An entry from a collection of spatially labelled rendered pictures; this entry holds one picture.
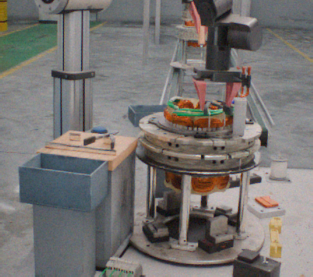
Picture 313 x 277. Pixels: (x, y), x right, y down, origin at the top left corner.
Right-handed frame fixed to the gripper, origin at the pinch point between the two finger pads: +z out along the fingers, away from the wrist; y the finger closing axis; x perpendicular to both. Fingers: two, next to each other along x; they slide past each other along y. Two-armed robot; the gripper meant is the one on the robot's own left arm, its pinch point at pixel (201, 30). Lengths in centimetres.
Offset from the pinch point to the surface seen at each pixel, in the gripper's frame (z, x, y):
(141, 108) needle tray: 15.0, 40.8, -13.2
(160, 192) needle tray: 42, 43, -6
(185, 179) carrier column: 38.0, -1.7, -3.5
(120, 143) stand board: 29.6, 0.2, -19.6
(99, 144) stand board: 30.2, -1.2, -24.7
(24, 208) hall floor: 56, 232, -79
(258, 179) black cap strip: 36, 56, 29
